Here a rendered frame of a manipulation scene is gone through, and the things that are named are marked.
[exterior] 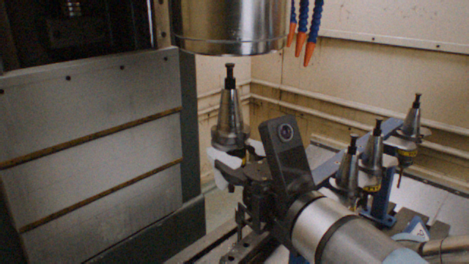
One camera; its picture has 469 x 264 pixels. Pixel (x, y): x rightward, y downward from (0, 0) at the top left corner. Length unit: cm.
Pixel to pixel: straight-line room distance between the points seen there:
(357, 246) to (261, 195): 15
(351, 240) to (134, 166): 73
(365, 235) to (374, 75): 118
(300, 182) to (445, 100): 106
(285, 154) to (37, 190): 63
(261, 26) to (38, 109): 55
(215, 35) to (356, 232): 27
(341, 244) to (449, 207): 116
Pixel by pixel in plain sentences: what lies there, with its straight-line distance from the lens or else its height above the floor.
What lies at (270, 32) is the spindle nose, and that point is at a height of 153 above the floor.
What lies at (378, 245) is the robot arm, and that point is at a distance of 40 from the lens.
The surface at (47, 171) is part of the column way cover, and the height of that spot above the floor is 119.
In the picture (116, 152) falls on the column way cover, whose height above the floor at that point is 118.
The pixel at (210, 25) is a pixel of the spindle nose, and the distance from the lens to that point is 45.
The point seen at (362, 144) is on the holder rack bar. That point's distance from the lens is 91.
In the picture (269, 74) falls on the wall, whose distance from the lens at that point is 180.
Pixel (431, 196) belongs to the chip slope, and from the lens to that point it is 156.
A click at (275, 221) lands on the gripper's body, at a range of 50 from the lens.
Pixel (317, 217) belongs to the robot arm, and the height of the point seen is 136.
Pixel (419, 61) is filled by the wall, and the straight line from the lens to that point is 147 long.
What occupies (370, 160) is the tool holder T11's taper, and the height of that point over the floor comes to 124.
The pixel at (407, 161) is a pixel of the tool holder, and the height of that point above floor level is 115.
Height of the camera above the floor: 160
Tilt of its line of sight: 24 degrees down
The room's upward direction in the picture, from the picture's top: straight up
